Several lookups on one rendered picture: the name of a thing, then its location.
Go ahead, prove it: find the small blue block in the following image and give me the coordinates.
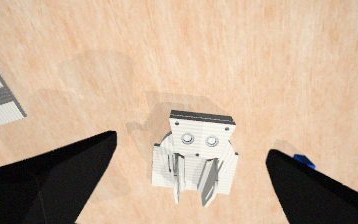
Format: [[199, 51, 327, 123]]
[[293, 154, 316, 169]]

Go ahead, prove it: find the grey flat metal plate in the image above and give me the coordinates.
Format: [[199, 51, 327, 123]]
[[170, 110, 234, 122]]

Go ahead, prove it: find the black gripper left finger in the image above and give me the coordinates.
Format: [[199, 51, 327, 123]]
[[0, 130, 117, 224]]

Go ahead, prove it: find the grey metal plate with two round holes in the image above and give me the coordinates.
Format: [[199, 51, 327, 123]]
[[169, 115, 236, 159]]

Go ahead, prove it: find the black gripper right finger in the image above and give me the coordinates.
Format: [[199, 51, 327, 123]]
[[265, 149, 358, 224]]

